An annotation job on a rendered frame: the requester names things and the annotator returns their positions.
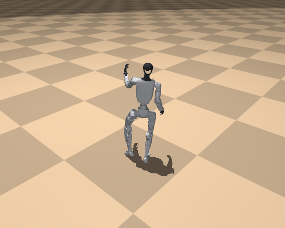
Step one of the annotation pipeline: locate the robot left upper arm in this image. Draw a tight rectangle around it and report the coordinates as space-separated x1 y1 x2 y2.
127 77 138 88

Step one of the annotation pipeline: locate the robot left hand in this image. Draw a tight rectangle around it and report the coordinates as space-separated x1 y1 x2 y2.
124 64 128 76

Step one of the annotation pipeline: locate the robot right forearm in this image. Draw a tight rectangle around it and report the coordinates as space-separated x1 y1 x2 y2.
156 99 164 111

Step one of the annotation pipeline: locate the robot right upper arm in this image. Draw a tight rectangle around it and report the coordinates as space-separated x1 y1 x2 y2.
154 81 161 104

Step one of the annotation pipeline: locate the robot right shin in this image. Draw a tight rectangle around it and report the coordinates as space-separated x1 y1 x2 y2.
145 133 153 157

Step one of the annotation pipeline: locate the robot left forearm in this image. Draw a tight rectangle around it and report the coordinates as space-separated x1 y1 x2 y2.
124 74 129 87

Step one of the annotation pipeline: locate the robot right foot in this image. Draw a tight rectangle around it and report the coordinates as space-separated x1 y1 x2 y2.
143 153 150 163

